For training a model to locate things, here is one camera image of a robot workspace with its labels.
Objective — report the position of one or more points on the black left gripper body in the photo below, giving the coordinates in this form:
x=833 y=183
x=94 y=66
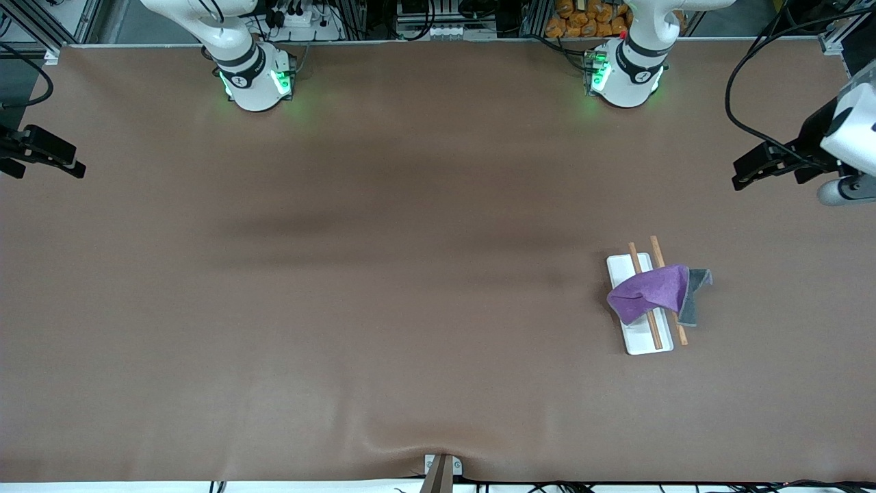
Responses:
x=812 y=142

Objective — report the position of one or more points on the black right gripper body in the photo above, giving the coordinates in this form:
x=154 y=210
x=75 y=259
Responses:
x=8 y=145

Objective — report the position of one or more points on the purple grey microfibre towel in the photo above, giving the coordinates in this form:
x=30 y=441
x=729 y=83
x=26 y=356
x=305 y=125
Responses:
x=650 y=287

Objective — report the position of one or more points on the wooden rack bar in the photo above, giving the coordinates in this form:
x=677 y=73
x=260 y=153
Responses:
x=658 y=250
x=655 y=332

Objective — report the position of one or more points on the white towel rack base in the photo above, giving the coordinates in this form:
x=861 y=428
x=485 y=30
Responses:
x=643 y=339

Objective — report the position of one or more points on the orange bread pile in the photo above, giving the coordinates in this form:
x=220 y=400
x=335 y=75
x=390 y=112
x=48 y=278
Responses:
x=588 y=17

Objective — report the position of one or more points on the white power strip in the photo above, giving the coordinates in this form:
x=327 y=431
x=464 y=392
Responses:
x=301 y=20

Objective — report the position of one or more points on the white electronics box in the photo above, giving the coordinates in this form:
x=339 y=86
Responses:
x=434 y=24

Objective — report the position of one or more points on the aluminium frame profile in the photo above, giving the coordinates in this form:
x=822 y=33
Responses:
x=41 y=20
x=838 y=38

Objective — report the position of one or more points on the grey metal table bracket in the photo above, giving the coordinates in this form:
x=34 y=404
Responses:
x=457 y=467

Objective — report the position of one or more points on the brown camera post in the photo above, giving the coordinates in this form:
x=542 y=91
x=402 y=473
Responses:
x=438 y=481

